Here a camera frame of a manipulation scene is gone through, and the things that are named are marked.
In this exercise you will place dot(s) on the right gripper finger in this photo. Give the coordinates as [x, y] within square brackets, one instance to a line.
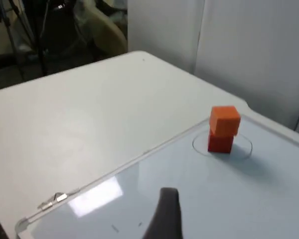
[168, 216]

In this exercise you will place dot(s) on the orange cube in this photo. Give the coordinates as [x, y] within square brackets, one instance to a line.
[224, 120]

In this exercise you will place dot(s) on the black tripod stand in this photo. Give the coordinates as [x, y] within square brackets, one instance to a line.
[37, 37]

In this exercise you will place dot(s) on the cream chair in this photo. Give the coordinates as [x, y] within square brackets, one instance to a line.
[104, 32]

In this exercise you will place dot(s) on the grey-framed whiteboard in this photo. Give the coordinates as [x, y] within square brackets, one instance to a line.
[189, 189]

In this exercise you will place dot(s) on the red cube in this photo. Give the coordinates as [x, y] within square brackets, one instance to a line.
[219, 144]

